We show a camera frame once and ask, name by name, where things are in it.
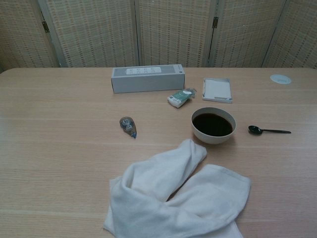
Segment green tissue pack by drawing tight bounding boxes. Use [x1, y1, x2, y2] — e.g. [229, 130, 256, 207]
[166, 86, 198, 109]

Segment black plastic spoon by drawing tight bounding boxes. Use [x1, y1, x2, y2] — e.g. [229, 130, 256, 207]
[248, 125, 292, 136]

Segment woven bamboo folding screen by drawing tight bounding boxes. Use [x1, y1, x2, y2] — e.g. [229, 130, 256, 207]
[0, 0, 317, 69]

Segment cup of black coffee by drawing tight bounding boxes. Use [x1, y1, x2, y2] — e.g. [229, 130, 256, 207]
[191, 107, 237, 145]

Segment white crumpled towel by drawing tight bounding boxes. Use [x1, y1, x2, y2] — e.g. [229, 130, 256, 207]
[103, 138, 252, 238]

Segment grey power strip box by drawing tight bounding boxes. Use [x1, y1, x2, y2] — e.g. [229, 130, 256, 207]
[110, 64, 186, 94]

